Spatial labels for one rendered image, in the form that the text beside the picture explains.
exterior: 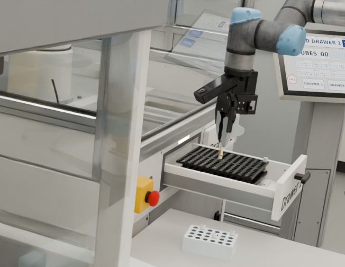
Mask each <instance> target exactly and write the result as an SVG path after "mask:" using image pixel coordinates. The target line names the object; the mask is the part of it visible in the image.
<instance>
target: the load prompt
mask: <svg viewBox="0 0 345 267"><path fill-rule="evenodd" d="M304 46H310V47H324V48H338V49H345V38H334V37H321V36H313V35H307V36H306V41H305V45H304Z"/></svg>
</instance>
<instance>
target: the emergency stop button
mask: <svg viewBox="0 0 345 267"><path fill-rule="evenodd" d="M159 198H160V194H159V192H158V191H155V190H154V191H152V193H150V194H149V195H148V201H149V205H150V206H152V207H154V206H156V205H157V204H158V202H159Z"/></svg>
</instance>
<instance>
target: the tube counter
mask: <svg viewBox="0 0 345 267"><path fill-rule="evenodd" d="M319 51H320V57H321V59H334V60H345V51H338V50H324V49H319Z"/></svg>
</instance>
